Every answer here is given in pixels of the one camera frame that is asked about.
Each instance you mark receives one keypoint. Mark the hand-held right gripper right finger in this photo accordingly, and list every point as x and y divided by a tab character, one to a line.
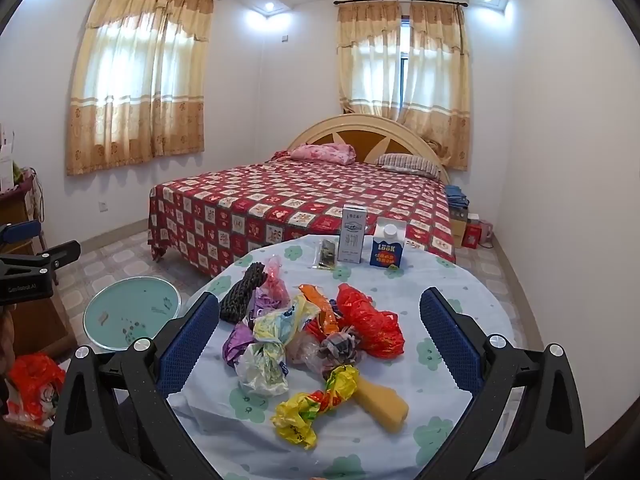
445	335

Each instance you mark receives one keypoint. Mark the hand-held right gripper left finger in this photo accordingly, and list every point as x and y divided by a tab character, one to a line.
192	340

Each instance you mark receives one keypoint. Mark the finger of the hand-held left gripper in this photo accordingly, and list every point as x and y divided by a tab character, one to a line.
62	255
20	232

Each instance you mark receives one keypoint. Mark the red bin bag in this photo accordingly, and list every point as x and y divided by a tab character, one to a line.
35	385

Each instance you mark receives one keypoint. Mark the plaid cloth rag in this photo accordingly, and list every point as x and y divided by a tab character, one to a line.
340	346

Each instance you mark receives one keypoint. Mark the clear plastic bag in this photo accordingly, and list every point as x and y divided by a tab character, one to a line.
305	352

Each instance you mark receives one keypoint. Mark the purple plastic bag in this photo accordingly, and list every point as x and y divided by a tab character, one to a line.
237	347

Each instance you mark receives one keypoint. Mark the brown wooden cabinet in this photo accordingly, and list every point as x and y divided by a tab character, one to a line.
52	325

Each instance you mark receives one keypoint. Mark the round teal glass stool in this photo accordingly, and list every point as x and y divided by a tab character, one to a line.
130	312

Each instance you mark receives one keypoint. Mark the black dotted plastic bag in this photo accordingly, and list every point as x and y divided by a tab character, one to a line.
242	292

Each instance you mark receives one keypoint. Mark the white paper box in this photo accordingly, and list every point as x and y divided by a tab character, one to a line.
5	165

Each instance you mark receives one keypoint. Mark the white yellow plastic bag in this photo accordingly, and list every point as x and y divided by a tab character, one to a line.
270	355

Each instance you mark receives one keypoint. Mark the yellow foam block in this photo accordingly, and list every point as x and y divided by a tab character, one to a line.
382	405

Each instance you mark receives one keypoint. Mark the red box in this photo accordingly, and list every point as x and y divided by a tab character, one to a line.
471	236

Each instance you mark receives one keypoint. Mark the pink plastic bag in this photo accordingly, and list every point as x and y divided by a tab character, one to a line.
276	280

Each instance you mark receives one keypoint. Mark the blue carton with white caps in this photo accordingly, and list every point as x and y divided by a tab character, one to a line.
386	250

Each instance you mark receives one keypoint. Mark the cardboard box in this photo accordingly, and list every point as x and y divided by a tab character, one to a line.
460	220

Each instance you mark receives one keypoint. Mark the small red wrapper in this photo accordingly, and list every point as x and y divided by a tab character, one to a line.
315	331

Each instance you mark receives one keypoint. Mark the yellow red plastic bag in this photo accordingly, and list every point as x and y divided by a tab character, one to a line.
300	410

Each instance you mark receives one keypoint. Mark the orange foil wrapper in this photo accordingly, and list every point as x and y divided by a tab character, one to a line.
320	305

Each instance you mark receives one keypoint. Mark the tall white carton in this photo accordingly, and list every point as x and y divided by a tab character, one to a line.
352	235

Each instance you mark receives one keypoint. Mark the folded blue cloths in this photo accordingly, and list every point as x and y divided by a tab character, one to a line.
456	196

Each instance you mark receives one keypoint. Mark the small dark packet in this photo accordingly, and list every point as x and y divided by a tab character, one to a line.
327	255

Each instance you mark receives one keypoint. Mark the bed with red quilt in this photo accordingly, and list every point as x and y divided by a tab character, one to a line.
280	200

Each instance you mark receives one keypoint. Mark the striped pillow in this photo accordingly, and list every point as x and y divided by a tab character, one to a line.
407	164

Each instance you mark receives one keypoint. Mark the wide beige patterned curtain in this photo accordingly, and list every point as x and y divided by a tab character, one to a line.
135	85

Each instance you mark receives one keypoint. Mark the pink pillow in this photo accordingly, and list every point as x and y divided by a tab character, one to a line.
325	152

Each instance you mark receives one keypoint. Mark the cream wooden bed headboard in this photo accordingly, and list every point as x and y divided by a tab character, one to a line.
360	130

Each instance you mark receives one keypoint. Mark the long beige curtain panel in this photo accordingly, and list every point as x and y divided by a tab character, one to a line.
440	85

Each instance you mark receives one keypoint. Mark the short beige curtain panel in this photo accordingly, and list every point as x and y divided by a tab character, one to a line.
370	60

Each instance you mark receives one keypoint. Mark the black curtain rod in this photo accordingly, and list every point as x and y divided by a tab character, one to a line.
400	2

